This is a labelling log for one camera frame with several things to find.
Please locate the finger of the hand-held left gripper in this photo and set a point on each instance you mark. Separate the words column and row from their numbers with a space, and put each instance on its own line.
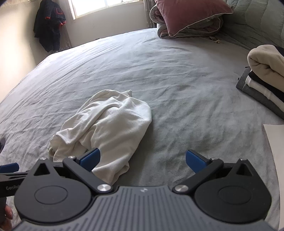
column 10, row 167
column 2, row 144

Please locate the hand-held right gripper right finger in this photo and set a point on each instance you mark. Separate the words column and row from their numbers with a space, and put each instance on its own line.
column 196, row 160

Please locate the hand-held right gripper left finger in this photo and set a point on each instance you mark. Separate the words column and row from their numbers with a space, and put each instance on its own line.
column 89, row 158

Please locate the white garment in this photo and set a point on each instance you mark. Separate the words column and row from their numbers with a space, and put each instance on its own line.
column 111, row 124
column 266, row 90

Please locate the person's left hand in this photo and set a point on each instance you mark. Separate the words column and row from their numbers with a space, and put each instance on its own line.
column 8, row 214

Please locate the open white notebook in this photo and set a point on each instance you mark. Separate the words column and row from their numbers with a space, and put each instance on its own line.
column 277, row 146

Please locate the grey folded garment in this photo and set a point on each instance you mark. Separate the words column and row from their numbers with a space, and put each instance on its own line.
column 255, row 94

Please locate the white folded garment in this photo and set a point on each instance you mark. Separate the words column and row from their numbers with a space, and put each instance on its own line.
column 266, row 90

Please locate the black folded garment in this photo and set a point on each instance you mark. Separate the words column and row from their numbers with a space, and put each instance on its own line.
column 264, row 80

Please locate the small beige object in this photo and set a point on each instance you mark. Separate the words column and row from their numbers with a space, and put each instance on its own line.
column 214, row 40

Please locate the dark hanging jacket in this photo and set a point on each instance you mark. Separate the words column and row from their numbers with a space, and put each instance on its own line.
column 48, row 24

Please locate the maroon pillow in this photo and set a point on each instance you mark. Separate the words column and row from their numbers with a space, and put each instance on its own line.
column 186, row 13

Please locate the grey quilted headboard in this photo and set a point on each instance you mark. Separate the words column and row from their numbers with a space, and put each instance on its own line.
column 255, row 20

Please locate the window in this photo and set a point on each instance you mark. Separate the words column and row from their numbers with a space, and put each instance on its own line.
column 104, row 6

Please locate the grey curtain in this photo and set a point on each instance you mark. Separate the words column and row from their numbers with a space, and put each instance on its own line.
column 149, row 13

